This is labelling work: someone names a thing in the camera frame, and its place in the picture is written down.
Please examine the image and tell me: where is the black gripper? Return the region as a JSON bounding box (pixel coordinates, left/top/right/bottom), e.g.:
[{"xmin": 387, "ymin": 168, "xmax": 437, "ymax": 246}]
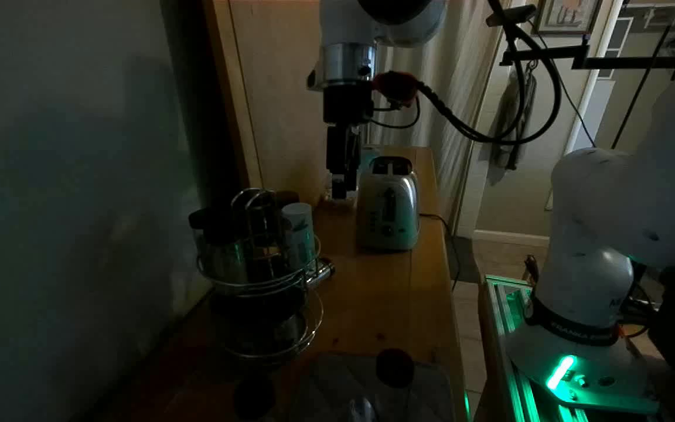
[{"xmin": 323, "ymin": 84, "xmax": 372, "ymax": 199}]

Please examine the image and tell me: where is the white salt shaker bottle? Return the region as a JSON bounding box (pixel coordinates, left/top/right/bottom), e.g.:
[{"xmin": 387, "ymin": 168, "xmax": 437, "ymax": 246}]
[{"xmin": 282, "ymin": 202, "xmax": 317, "ymax": 269}]

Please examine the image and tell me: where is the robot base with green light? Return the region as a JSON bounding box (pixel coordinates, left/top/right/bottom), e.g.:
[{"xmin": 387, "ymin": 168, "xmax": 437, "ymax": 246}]
[{"xmin": 481, "ymin": 274, "xmax": 660, "ymax": 422}]

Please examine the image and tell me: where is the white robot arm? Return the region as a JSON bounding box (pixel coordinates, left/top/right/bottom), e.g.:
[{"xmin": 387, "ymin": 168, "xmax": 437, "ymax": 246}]
[{"xmin": 317, "ymin": 0, "xmax": 675, "ymax": 348}]

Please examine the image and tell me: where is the stainless steel toaster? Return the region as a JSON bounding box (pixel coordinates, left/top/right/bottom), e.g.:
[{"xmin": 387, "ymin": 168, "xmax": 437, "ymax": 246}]
[{"xmin": 357, "ymin": 155, "xmax": 420, "ymax": 254}]

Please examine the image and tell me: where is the dark-lidded spice jar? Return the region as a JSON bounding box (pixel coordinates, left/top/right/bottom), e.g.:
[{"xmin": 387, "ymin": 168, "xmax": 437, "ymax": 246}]
[{"xmin": 187, "ymin": 207, "xmax": 237, "ymax": 281}]

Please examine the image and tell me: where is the wooden back board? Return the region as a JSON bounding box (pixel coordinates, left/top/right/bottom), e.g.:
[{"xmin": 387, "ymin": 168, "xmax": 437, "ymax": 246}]
[{"xmin": 202, "ymin": 0, "xmax": 326, "ymax": 205}]

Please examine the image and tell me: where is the grey mat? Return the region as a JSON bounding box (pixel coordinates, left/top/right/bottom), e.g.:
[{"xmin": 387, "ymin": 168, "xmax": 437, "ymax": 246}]
[{"xmin": 285, "ymin": 354, "xmax": 461, "ymax": 422}]

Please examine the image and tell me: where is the black toaster cord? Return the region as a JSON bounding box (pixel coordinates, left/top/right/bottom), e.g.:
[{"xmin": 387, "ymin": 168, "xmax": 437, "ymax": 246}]
[{"xmin": 418, "ymin": 210, "xmax": 454, "ymax": 238}]

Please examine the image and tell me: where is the two-tier wire spice rack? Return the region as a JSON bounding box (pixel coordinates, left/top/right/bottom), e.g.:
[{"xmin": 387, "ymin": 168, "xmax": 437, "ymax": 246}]
[{"xmin": 196, "ymin": 187, "xmax": 332, "ymax": 361}]

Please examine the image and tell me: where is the black camera tripod arm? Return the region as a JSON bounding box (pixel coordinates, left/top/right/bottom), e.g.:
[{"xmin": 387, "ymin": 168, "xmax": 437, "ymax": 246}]
[{"xmin": 500, "ymin": 34, "xmax": 675, "ymax": 80}]

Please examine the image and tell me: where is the framed wall picture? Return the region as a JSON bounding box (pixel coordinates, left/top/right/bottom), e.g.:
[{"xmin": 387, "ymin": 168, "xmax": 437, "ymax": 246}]
[{"xmin": 534, "ymin": 0, "xmax": 602, "ymax": 36}]

